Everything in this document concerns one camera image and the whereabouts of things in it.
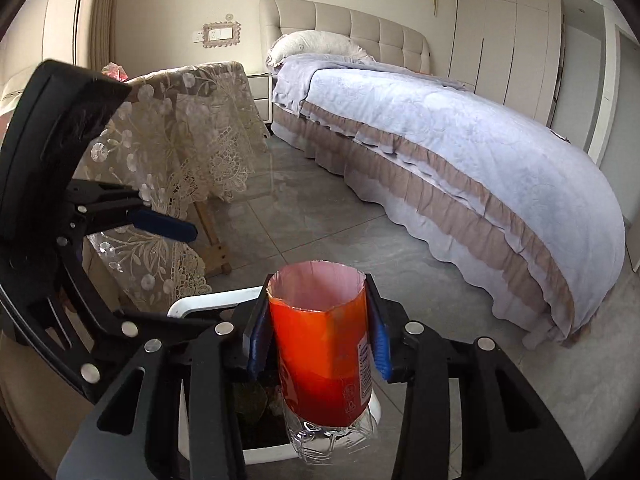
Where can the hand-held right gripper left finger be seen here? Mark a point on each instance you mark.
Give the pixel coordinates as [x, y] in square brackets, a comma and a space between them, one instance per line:
[257, 340]

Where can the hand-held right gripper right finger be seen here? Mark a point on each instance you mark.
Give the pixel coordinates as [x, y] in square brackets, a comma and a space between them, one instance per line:
[379, 345]

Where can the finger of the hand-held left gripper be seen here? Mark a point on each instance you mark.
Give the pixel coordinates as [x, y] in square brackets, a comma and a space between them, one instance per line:
[165, 322]
[165, 227]

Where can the white trash bin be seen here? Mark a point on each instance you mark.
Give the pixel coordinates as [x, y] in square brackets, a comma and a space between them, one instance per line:
[210, 300]

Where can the red fluffy object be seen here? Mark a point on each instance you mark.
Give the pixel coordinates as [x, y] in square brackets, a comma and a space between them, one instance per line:
[320, 350]

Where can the wooden table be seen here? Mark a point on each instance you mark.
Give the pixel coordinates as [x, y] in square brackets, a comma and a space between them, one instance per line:
[215, 250]

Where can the table with lace tablecloth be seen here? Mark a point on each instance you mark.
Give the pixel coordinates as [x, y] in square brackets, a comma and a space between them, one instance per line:
[190, 125]

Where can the pink crumpled wrapper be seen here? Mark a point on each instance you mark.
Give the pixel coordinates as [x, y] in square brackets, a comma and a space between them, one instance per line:
[114, 71]

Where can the beige curtain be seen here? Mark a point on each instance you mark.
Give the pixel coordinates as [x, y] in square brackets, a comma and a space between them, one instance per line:
[102, 20]

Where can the white nightstand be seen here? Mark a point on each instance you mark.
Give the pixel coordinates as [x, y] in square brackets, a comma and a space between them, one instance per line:
[261, 95]

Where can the pale blue ruffled quilt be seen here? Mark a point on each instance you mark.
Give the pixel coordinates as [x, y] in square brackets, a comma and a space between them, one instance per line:
[450, 135]

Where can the white frilled pillow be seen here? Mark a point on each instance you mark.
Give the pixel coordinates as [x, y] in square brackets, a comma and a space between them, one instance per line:
[315, 42]

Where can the bed with beige headboard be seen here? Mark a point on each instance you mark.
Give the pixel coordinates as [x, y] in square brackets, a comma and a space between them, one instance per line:
[380, 25]

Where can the beige door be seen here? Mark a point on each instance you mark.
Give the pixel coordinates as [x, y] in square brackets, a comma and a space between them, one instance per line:
[625, 125]

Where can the beige wardrobe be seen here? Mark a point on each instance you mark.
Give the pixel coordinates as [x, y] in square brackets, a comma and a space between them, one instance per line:
[500, 35]

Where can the framed wall switch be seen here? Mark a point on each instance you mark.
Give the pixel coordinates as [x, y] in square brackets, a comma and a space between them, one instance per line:
[222, 34]

